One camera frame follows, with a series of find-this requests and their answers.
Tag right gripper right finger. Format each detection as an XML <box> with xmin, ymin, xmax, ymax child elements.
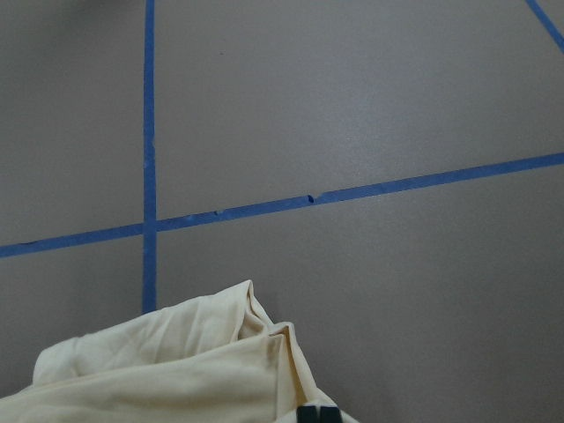
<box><xmin>319</xmin><ymin>406</ymin><xmax>341</xmax><ymax>423</ymax></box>

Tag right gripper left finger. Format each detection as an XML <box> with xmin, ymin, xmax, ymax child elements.
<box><xmin>296</xmin><ymin>405</ymin><xmax>318</xmax><ymax>423</ymax></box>

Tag cream long-sleeve graphic shirt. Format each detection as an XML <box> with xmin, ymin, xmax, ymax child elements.
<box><xmin>1</xmin><ymin>281</ymin><xmax>350</xmax><ymax>422</ymax></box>

